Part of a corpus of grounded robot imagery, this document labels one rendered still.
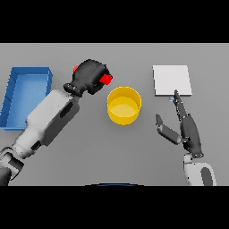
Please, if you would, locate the blue tray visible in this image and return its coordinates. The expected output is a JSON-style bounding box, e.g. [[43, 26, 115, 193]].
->
[[0, 66, 54, 131]]

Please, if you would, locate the pale square measuring scale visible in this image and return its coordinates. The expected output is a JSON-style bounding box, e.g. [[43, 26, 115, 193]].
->
[[152, 64, 192, 98]]

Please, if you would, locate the yellow bowl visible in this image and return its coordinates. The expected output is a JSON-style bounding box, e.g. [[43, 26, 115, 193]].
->
[[106, 86, 142, 126]]

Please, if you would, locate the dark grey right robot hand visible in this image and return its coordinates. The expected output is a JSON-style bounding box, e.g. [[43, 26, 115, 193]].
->
[[155, 89, 205, 159]]

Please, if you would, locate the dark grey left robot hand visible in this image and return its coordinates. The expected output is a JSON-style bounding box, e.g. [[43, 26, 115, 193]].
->
[[63, 58, 110, 98]]

